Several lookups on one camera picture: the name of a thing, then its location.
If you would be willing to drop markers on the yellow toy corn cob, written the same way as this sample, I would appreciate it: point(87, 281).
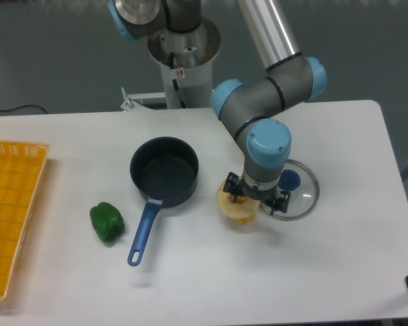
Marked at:
point(245, 210)

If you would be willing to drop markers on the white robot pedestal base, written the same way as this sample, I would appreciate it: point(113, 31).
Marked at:
point(185, 47)

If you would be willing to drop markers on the beige toy donut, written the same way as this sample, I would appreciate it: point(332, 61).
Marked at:
point(226, 202)

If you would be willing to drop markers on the yellow woven basket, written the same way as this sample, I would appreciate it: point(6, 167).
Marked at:
point(21, 167)

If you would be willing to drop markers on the dark blue saucepan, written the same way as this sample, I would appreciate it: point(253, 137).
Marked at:
point(165, 171)

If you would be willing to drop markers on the glass pot lid blue knob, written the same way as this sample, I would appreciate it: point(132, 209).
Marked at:
point(300, 186)

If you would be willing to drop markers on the green toy bell pepper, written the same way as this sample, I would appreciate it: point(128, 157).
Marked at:
point(107, 222)

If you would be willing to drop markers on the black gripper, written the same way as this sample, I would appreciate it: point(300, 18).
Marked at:
point(263, 191)

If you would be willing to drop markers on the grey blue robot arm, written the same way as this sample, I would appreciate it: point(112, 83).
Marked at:
point(247, 111)

